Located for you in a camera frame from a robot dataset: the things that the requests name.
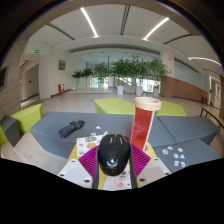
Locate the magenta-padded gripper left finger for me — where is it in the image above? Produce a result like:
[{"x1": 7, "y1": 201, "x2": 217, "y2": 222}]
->
[{"x1": 57, "y1": 144, "x2": 101, "y2": 190}]

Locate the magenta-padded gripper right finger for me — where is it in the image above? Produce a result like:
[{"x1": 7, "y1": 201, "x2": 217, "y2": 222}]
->
[{"x1": 128, "y1": 143, "x2": 173, "y2": 189}]

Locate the black computer mouse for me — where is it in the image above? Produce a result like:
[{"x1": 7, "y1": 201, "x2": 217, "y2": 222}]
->
[{"x1": 97, "y1": 133, "x2": 132, "y2": 177}]

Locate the loose stickers group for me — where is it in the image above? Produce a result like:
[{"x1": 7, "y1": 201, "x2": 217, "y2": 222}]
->
[{"x1": 162, "y1": 145, "x2": 187, "y2": 168}]

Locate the folded dark blue umbrella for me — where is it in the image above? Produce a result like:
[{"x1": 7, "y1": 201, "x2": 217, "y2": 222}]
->
[{"x1": 58, "y1": 119, "x2": 86, "y2": 139}]

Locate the grey upholstered bench block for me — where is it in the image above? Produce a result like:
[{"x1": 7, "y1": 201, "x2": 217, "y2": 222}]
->
[
  {"x1": 29, "y1": 111, "x2": 138, "y2": 159},
  {"x1": 156, "y1": 115, "x2": 219, "y2": 146},
  {"x1": 152, "y1": 138, "x2": 221, "y2": 169}
]

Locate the lime green ottoman block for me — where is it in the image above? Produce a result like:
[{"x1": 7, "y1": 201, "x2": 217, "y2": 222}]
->
[
  {"x1": 0, "y1": 103, "x2": 44, "y2": 146},
  {"x1": 93, "y1": 97, "x2": 136, "y2": 115},
  {"x1": 156, "y1": 100, "x2": 188, "y2": 117}
]

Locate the small dark grey ottoman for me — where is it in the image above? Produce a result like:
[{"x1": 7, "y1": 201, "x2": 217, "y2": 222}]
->
[{"x1": 0, "y1": 115, "x2": 22, "y2": 148}]

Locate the wooden black-framed chair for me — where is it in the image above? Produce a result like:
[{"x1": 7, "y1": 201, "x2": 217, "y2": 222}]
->
[{"x1": 199, "y1": 105, "x2": 224, "y2": 130}]

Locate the potted green plants group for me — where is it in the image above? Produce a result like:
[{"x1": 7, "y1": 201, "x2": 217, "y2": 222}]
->
[{"x1": 71, "y1": 54, "x2": 169, "y2": 98}]

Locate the ceiling strip lights group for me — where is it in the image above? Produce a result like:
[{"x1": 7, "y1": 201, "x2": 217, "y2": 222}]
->
[{"x1": 79, "y1": 7, "x2": 223, "y2": 68}]

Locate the framed wall picture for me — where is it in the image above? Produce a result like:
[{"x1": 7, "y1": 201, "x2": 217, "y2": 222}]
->
[{"x1": 58, "y1": 59, "x2": 67, "y2": 71}]

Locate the dark wall monitor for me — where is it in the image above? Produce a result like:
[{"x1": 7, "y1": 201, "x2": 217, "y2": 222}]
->
[{"x1": 0, "y1": 66, "x2": 8, "y2": 90}]

